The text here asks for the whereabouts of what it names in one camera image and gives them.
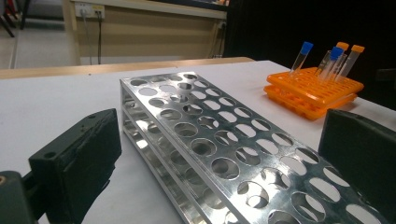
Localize orange plastic test tube rack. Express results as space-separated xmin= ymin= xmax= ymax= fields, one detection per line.
xmin=263 ymin=66 xmax=365 ymax=121

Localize orange-capped clear test tube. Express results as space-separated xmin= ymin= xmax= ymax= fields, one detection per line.
xmin=335 ymin=44 xmax=366 ymax=82
xmin=314 ymin=41 xmax=350 ymax=78

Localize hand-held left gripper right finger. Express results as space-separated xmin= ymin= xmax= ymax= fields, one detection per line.
xmin=318 ymin=107 xmax=396 ymax=224

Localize clear grey tube rack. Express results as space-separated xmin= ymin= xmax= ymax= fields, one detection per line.
xmin=120 ymin=72 xmax=391 ymax=224

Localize dark chair legs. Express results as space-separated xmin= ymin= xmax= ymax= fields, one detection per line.
xmin=0 ymin=0 xmax=32 ymax=38

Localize wooden table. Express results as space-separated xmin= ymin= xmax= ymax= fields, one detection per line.
xmin=0 ymin=56 xmax=255 ymax=80

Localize black hanging power cable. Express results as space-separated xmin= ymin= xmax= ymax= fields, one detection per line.
xmin=96 ymin=10 xmax=103 ymax=65

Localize beige wooden bench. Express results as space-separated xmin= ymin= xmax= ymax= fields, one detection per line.
xmin=62 ymin=0 xmax=228 ymax=65

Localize blue-capped clear test tube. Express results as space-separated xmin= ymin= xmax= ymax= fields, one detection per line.
xmin=289 ymin=41 xmax=315 ymax=77
xmin=318 ymin=46 xmax=345 ymax=82

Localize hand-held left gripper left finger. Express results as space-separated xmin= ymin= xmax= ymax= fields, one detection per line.
xmin=28 ymin=107 xmax=123 ymax=224

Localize white table sheet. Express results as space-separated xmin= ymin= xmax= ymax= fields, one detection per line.
xmin=0 ymin=60 xmax=396 ymax=224

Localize white hanging power cable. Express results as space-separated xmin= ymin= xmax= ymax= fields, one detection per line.
xmin=80 ymin=8 xmax=93 ymax=65

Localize white power strip on bench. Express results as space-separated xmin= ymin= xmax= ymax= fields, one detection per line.
xmin=74 ymin=2 xmax=106 ymax=19

